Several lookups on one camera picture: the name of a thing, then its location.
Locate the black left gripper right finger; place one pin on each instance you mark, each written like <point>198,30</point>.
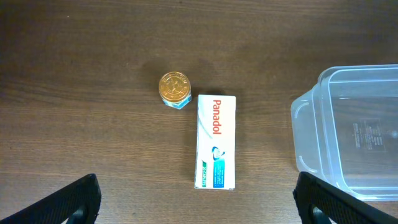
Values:
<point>319,202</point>

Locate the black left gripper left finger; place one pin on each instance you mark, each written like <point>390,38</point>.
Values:
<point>78,202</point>

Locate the clear plastic container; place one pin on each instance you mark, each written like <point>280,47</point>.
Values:
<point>345,130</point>

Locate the white Panadol box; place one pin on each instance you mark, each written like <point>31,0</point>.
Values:
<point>216,142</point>

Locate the small jar with gold lid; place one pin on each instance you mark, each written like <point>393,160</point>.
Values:
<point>175,90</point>

